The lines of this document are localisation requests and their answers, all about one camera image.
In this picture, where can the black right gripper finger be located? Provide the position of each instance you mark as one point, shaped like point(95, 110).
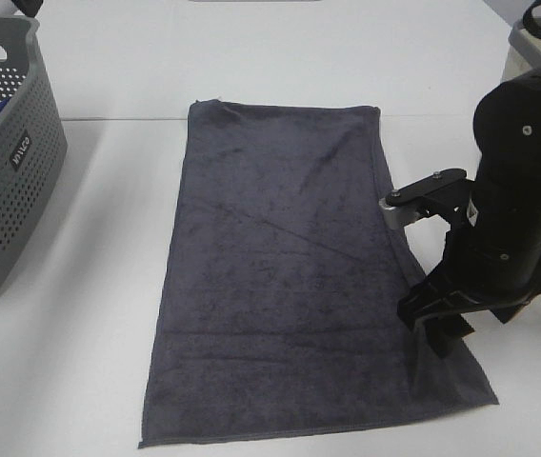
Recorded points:
point(444, 332)

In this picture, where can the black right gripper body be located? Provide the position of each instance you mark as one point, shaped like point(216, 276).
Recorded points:
point(492, 258)

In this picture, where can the dark grey towel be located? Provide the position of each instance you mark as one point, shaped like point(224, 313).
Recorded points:
point(278, 311)

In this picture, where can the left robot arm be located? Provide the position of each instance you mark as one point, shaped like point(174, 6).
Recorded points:
point(28, 7)

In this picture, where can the grey perforated plastic basket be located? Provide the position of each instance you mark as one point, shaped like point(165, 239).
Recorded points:
point(33, 144)

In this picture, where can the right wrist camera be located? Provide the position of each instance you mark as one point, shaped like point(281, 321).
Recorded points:
point(445, 194)

